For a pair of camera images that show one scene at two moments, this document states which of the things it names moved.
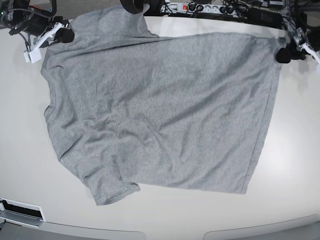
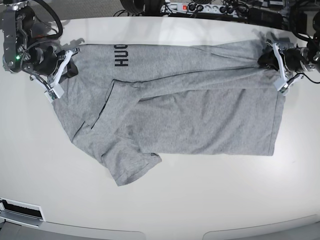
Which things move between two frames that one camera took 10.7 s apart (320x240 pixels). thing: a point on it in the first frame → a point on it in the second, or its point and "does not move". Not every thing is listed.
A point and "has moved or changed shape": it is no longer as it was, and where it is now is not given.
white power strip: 203,9 does not move
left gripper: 36,24 → 41,58
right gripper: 300,38 → 295,58
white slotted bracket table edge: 21,213 does not move
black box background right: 265,18 does not move
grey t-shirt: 128,106 has moved or changed shape
